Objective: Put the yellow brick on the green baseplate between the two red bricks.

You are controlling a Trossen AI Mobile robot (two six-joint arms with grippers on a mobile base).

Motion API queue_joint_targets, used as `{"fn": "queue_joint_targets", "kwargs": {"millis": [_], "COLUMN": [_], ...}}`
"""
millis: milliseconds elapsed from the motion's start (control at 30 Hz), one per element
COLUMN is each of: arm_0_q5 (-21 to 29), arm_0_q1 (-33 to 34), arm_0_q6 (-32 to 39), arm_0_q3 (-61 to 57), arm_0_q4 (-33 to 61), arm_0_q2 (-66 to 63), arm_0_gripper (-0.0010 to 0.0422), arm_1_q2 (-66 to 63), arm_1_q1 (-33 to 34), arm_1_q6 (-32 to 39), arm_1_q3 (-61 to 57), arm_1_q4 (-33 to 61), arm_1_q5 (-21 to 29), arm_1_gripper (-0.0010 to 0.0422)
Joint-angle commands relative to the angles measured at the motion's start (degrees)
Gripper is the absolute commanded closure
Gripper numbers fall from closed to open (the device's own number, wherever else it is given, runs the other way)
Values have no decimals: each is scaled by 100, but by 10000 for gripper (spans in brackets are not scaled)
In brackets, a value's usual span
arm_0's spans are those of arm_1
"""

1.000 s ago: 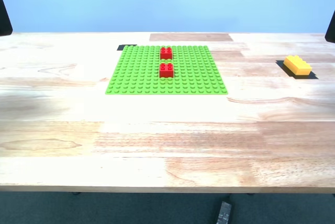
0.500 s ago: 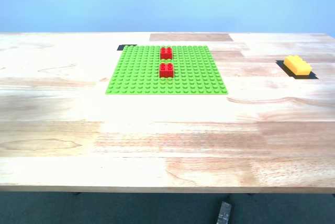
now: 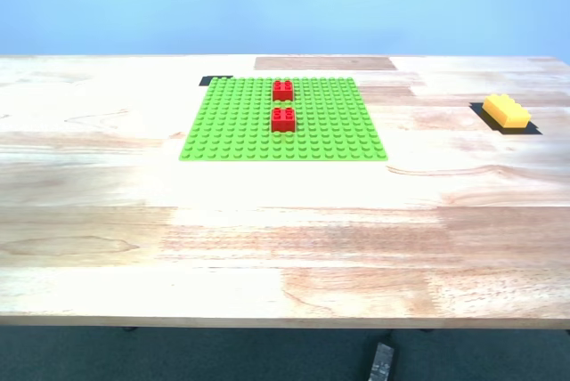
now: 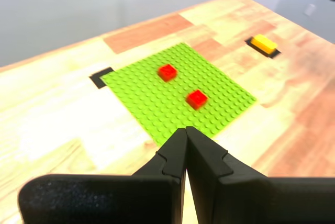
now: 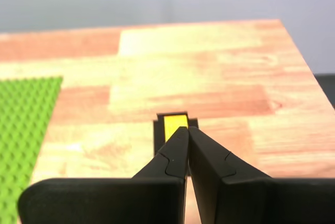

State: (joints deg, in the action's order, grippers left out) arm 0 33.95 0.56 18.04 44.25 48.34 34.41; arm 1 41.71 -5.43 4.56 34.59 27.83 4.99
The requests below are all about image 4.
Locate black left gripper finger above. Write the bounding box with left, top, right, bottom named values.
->
left=17, top=128, right=187, bottom=224
left=186, top=126, right=335, bottom=224

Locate yellow long brick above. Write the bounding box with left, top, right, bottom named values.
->
left=251, top=35, right=278, bottom=54

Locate green studded baseplate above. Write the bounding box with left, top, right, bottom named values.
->
left=100, top=42, right=258, bottom=147

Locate red square brick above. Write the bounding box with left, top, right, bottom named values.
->
left=186, top=89, right=209, bottom=110
left=158, top=63, right=178, bottom=82

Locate black tape corner marker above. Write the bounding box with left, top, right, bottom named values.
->
left=89, top=67, right=114, bottom=90

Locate black tape rectangle marker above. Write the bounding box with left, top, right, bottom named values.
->
left=244, top=37, right=283, bottom=60

